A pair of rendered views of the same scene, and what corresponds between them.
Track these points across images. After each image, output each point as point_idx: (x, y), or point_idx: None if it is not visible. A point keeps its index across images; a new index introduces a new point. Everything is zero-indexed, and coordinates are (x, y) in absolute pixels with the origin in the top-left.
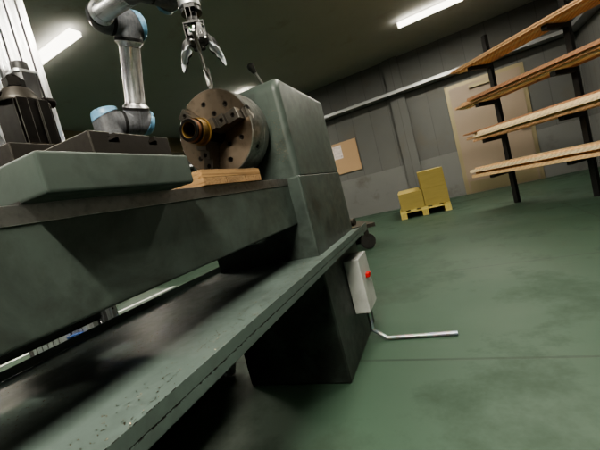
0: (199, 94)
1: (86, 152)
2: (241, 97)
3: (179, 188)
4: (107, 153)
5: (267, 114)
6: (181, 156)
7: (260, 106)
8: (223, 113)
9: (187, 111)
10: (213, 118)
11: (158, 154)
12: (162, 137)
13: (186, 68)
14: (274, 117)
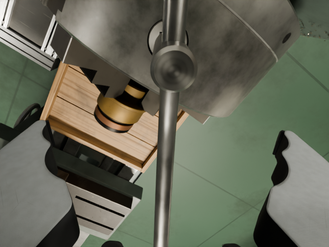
0: (120, 71)
1: (114, 231)
2: (241, 100)
3: (131, 177)
4: (118, 227)
5: (310, 20)
6: (139, 202)
7: (319, 9)
8: (178, 111)
9: (77, 56)
10: (157, 110)
11: (130, 211)
12: (129, 211)
13: (53, 142)
14: (314, 31)
